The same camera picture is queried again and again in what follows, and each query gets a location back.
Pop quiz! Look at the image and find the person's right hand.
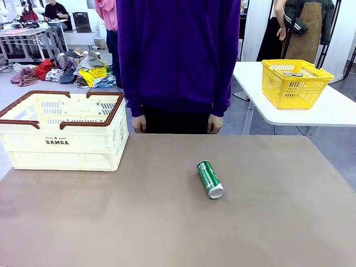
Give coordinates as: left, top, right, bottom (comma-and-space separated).
132, 114, 147, 134

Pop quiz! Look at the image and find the person's left hand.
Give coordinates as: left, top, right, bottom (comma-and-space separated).
207, 114, 224, 135

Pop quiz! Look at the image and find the green drink can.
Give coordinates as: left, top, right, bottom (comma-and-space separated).
196, 160, 225, 200

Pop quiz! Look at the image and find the person's right forearm purple sleeve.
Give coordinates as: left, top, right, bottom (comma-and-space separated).
122, 63, 144, 117

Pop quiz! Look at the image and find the person's left forearm purple sleeve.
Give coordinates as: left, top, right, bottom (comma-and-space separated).
210, 63, 233, 117

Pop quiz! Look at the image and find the yellow plastic basket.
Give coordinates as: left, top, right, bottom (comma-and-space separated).
261, 59, 335, 110

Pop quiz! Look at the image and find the blue white patterned cloth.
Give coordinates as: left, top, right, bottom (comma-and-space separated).
93, 76, 117, 89

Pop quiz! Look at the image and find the yellow cloth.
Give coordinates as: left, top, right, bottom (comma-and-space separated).
79, 66, 108, 87

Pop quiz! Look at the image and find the person in purple sweater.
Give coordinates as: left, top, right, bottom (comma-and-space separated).
116, 0, 241, 135

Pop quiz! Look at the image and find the grey patterned cloth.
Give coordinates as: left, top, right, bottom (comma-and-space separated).
76, 51, 106, 73

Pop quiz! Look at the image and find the dark blue cloth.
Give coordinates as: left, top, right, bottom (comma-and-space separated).
60, 69, 77, 85

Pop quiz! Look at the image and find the purple floral cloth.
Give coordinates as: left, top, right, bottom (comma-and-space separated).
57, 52, 77, 72

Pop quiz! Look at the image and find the light patterned cloth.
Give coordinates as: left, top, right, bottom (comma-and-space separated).
46, 68, 65, 83

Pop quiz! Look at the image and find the white side table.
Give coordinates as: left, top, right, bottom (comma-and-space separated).
233, 61, 356, 136

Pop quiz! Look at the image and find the red cloth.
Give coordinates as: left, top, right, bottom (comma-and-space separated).
35, 58, 55, 81

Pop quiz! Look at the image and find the person in pink top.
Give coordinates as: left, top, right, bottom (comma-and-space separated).
94, 0, 123, 88

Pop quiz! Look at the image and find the black stand pole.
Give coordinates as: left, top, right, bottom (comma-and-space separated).
280, 0, 300, 60
344, 44, 356, 80
315, 0, 343, 69

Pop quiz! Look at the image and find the pink patterned cloth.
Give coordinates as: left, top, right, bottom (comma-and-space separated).
10, 68, 39, 87

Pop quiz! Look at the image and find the white crumpled cloth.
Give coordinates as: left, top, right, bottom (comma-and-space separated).
13, 63, 37, 73

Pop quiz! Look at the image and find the seated person in black shirt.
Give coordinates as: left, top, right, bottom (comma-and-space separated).
44, 0, 70, 31

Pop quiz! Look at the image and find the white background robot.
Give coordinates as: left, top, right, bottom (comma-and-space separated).
0, 0, 17, 25

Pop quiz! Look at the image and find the cream basket with brown handles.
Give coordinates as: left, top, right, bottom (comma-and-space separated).
0, 90, 130, 172

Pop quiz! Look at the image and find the grey metal frame work table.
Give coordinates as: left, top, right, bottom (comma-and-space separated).
0, 26, 61, 63

